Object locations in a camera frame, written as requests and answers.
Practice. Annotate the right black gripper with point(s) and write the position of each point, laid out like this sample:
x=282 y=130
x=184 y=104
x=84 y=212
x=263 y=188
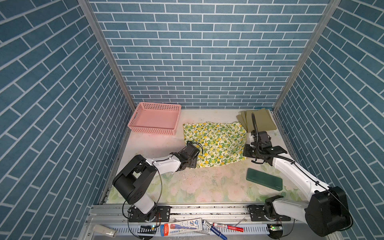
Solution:
x=245 y=150

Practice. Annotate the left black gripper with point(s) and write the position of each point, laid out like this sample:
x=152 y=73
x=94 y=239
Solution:
x=194 y=161

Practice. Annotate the olive green skirt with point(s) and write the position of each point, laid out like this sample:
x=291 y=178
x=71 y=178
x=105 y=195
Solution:
x=263 y=119

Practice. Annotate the lemon print skirt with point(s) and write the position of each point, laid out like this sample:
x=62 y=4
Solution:
x=221 y=143

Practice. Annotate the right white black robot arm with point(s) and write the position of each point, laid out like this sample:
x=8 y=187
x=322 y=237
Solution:
x=325 y=209

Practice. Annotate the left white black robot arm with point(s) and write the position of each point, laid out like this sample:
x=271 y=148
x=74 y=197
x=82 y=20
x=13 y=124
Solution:
x=134 y=179

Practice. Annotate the dark green rectangular block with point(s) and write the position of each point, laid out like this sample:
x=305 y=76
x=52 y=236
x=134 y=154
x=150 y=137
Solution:
x=264 y=179

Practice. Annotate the pink plastic basket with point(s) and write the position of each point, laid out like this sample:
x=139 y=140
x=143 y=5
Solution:
x=155 y=118

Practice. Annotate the white red blue box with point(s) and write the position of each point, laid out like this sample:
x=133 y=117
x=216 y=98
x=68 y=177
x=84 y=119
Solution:
x=181 y=227

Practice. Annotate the blue marker pen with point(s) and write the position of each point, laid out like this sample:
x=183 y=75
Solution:
x=214 y=230

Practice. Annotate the red white marker pen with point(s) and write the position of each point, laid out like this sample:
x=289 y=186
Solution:
x=229 y=227

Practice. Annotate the beige plastic piece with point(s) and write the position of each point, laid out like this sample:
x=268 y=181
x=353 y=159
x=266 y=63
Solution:
x=104 y=231

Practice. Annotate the aluminium front rail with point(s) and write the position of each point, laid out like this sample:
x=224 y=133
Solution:
x=116 y=217

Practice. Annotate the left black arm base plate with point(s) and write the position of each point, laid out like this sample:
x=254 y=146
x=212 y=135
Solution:
x=159 y=214

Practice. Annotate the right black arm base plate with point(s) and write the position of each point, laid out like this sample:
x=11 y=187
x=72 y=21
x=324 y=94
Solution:
x=257 y=214

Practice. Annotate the right corner aluminium post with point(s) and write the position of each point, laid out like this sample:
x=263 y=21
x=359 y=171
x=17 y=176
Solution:
x=318 y=30

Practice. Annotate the corner aluminium post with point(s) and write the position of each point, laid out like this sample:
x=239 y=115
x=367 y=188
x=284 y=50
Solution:
x=93 y=22
x=318 y=30

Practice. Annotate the left corner aluminium post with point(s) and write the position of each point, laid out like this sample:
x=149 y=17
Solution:
x=93 y=22

